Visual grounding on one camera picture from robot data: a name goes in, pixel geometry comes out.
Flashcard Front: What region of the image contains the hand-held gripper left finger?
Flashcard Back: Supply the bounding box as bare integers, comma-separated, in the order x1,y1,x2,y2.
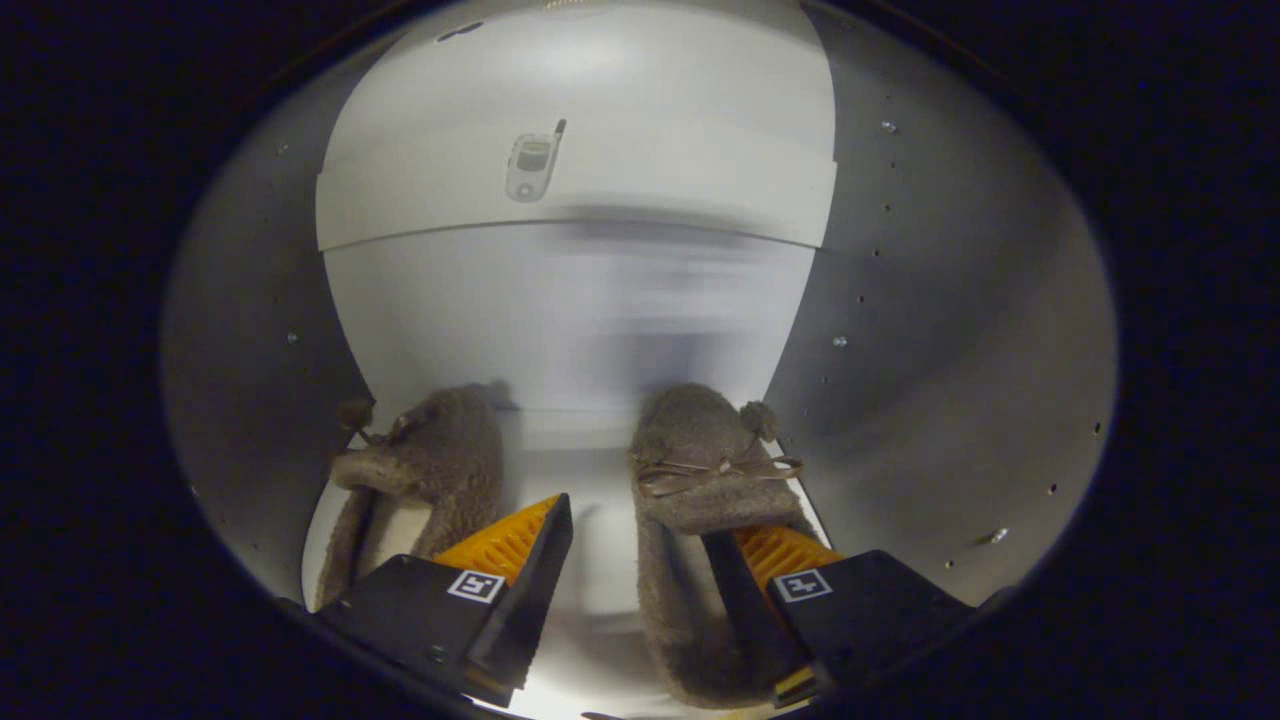
318,492,576,709

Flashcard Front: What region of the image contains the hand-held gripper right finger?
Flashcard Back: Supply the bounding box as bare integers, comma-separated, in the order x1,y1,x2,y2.
700,525,976,709

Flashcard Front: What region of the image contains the brown fuzzy shoe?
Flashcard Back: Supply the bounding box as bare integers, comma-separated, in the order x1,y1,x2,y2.
628,383,841,709
315,380,506,611

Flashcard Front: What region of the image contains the grey shoe cabinet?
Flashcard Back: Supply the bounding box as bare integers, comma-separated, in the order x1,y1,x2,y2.
160,0,1119,720

